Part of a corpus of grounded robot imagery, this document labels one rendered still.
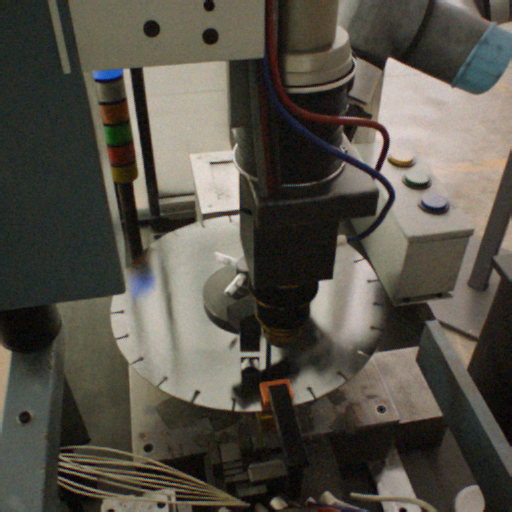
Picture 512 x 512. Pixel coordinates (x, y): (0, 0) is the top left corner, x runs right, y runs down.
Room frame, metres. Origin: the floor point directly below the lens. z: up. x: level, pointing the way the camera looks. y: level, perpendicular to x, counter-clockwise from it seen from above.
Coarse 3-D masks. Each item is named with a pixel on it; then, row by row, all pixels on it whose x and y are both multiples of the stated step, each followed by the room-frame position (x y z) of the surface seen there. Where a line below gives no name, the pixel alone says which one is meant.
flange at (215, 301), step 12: (216, 276) 0.54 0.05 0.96; (228, 276) 0.54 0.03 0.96; (204, 288) 0.52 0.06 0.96; (216, 288) 0.52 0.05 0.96; (240, 288) 0.50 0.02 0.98; (204, 300) 0.50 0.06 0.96; (216, 300) 0.50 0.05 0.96; (228, 300) 0.50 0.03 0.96; (216, 312) 0.48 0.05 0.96; (228, 324) 0.47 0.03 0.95
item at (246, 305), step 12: (240, 300) 0.43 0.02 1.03; (252, 300) 0.43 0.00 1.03; (228, 312) 0.42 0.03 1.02; (240, 312) 0.41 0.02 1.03; (252, 312) 0.41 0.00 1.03; (240, 324) 0.40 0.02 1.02; (252, 324) 0.41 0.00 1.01; (240, 336) 0.41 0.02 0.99; (252, 336) 0.41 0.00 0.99; (240, 348) 0.41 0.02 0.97; (252, 348) 0.41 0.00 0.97
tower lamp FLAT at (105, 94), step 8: (96, 80) 0.74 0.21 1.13; (112, 80) 0.74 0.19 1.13; (120, 80) 0.74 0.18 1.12; (96, 88) 0.74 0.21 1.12; (104, 88) 0.73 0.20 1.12; (112, 88) 0.74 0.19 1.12; (120, 88) 0.74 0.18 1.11; (104, 96) 0.73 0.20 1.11; (112, 96) 0.73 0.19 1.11; (120, 96) 0.74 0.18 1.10
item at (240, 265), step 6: (216, 252) 0.54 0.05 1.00; (216, 258) 0.53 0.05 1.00; (222, 258) 0.53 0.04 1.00; (228, 258) 0.53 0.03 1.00; (240, 258) 0.52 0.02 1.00; (228, 264) 0.52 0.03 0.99; (234, 264) 0.52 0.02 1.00; (240, 264) 0.51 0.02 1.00; (240, 270) 0.51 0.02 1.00; (246, 270) 0.50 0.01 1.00; (240, 276) 0.50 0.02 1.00; (246, 276) 0.50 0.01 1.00; (234, 282) 0.49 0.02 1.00; (240, 282) 0.49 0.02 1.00; (246, 282) 0.50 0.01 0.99; (228, 288) 0.48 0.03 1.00; (234, 288) 0.48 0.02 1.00; (246, 288) 0.50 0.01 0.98; (228, 294) 0.47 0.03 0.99
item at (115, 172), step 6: (132, 162) 0.74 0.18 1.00; (114, 168) 0.73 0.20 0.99; (120, 168) 0.73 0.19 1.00; (126, 168) 0.74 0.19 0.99; (132, 168) 0.74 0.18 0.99; (114, 174) 0.73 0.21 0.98; (120, 174) 0.73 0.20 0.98; (126, 174) 0.74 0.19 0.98; (132, 174) 0.74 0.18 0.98; (138, 174) 0.75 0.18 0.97; (114, 180) 0.74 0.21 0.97; (120, 180) 0.73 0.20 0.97; (126, 180) 0.73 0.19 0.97; (132, 180) 0.74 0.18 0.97
